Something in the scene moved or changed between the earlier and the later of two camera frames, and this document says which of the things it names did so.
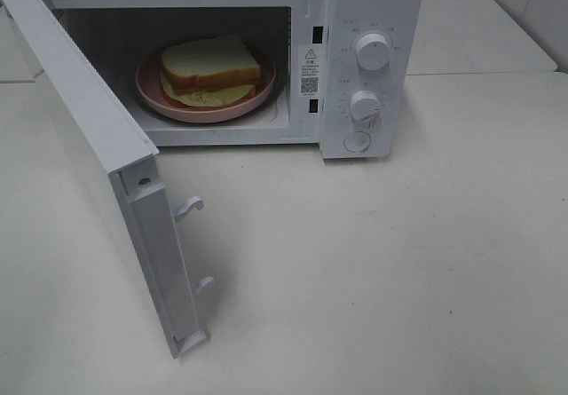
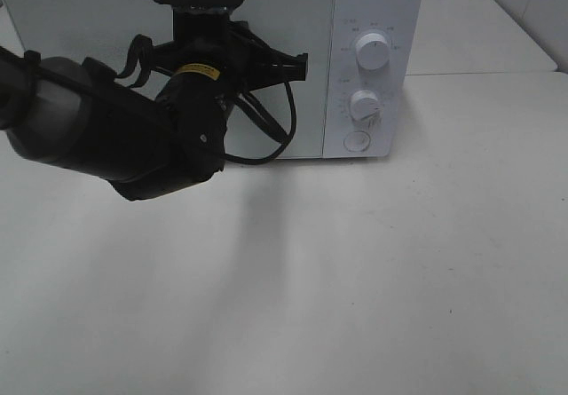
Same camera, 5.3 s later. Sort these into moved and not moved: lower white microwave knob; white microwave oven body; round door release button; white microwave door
Moved: white microwave door
Not moved: lower white microwave knob; round door release button; white microwave oven body
